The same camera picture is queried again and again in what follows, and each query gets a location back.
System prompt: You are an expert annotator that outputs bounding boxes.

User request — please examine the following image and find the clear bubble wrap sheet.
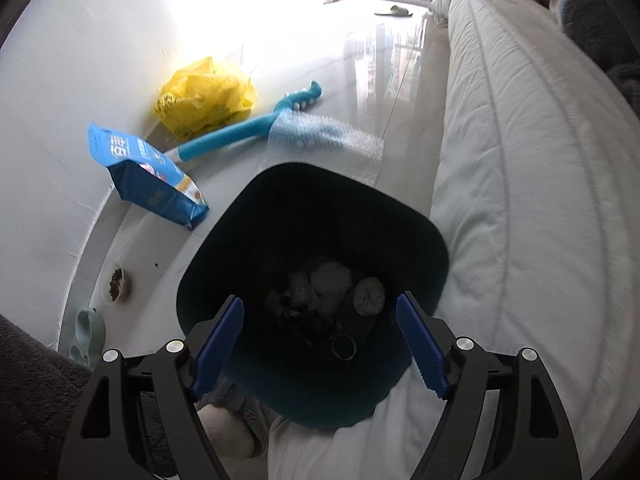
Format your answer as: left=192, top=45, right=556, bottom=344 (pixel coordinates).
left=259, top=112, right=384, bottom=186

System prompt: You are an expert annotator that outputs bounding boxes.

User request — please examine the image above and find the dark grey fuzzy blanket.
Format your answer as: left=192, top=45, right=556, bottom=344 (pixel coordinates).
left=556, top=0, right=639, bottom=115

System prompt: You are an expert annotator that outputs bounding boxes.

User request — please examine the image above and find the yellow plastic bag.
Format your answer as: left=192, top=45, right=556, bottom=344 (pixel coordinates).
left=153, top=56, right=258, bottom=141

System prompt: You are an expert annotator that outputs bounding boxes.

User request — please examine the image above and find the slipper on floor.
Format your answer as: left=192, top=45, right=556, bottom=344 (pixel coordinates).
left=375, top=6, right=412, bottom=18

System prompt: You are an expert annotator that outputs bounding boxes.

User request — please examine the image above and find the bed with grey mattress cover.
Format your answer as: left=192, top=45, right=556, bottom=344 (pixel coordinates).
left=267, top=0, right=640, bottom=480

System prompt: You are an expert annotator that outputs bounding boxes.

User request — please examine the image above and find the black trash bin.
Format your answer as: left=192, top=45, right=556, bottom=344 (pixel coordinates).
left=177, top=162, right=449, bottom=430

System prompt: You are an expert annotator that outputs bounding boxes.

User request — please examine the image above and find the pet food dish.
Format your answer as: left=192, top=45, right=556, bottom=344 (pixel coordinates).
left=104, top=264, right=131, bottom=304

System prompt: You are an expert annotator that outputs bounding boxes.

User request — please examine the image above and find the blue snack bag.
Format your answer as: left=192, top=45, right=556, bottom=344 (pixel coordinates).
left=87, top=124, right=209, bottom=230

